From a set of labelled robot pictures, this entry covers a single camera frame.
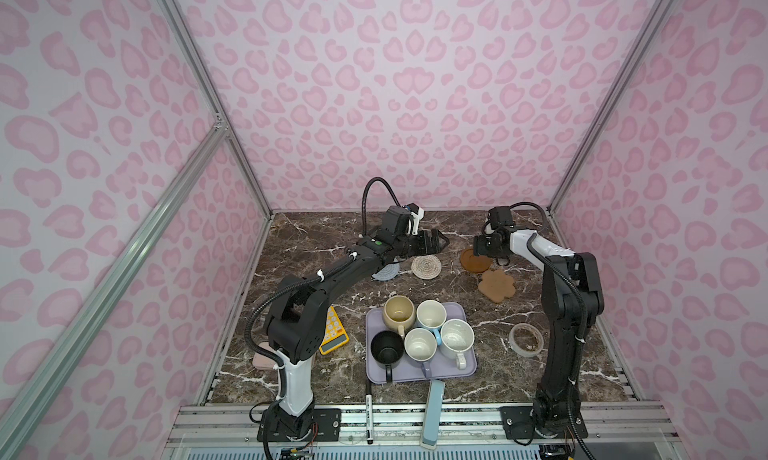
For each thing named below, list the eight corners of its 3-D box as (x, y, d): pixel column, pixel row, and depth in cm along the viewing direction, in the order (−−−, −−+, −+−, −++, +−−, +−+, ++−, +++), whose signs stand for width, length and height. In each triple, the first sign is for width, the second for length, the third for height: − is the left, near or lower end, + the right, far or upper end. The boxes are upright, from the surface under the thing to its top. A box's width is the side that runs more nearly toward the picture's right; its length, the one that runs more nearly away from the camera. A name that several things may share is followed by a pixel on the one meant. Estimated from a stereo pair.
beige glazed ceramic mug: (377, 322, 93) (375, 309, 85) (398, 303, 97) (398, 288, 90) (401, 345, 88) (402, 333, 81) (422, 324, 92) (424, 310, 85)
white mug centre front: (405, 379, 81) (405, 371, 75) (404, 339, 88) (404, 328, 82) (436, 379, 81) (439, 371, 75) (433, 339, 88) (436, 328, 82)
